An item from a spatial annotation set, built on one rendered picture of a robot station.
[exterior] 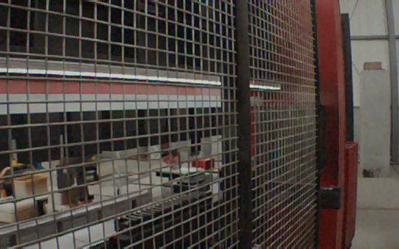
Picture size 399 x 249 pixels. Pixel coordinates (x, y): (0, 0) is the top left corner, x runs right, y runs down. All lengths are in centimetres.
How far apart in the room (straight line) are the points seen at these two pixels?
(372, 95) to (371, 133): 68
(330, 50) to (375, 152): 464
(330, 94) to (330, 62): 22
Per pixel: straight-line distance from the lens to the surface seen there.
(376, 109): 706
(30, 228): 132
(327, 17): 268
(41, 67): 106
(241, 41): 80
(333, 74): 262
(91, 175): 200
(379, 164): 715
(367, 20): 906
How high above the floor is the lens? 134
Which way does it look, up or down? 3 degrees down
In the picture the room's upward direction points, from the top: 2 degrees counter-clockwise
